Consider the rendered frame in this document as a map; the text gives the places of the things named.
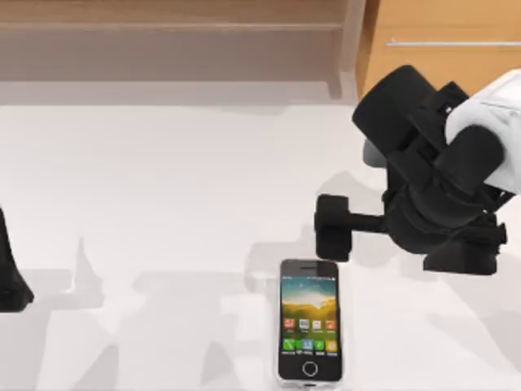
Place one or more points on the black smartphone with lit screen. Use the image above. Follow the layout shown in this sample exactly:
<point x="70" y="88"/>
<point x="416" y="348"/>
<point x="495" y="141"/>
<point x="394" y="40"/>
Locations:
<point x="310" y="322"/>

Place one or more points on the wooden cupboard door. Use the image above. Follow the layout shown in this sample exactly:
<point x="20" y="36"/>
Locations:
<point x="407" y="20"/>

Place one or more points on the wooden open shelf unit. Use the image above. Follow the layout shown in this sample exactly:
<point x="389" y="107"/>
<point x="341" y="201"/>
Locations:
<point x="171" y="49"/>

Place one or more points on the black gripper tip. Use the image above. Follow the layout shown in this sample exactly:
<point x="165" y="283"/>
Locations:
<point x="10" y="281"/>

